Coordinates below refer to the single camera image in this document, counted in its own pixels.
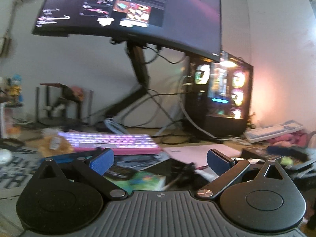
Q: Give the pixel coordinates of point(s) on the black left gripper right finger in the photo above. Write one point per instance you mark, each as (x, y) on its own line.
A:
(229, 171)

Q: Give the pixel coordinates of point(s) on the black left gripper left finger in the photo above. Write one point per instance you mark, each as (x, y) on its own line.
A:
(92, 170)

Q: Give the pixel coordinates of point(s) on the blue handheld tool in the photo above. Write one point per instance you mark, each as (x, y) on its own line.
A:
(67, 158)

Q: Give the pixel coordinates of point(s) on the small black product box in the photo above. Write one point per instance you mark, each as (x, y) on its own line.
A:
(258, 153)

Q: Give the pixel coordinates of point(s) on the pink mouse pad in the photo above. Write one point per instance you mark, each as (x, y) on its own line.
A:
(198, 154)

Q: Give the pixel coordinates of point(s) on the pink mechanical keyboard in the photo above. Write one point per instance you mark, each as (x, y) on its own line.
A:
(121, 144)

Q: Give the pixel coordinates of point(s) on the white blue keyboard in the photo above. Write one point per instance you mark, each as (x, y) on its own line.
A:
(273, 131)

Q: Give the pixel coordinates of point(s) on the green floral tissue pack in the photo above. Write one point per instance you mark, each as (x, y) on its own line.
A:
(129, 179)

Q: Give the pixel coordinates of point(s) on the packaged waffle snack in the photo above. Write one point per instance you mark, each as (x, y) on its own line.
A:
(53, 145)

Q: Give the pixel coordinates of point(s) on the dark pink haired figure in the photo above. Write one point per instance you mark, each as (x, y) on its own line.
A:
(57, 112)

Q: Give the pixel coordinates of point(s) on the black RGB computer case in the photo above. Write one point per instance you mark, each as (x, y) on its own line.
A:
(217, 96)

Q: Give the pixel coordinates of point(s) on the printed black white desk mat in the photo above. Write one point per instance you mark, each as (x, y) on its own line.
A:
(19, 170)

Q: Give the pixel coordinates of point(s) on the blue haired anime figure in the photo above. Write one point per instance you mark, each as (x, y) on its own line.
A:
(11, 90)

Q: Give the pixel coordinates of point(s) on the curved computer monitor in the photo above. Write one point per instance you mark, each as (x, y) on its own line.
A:
(189, 26)

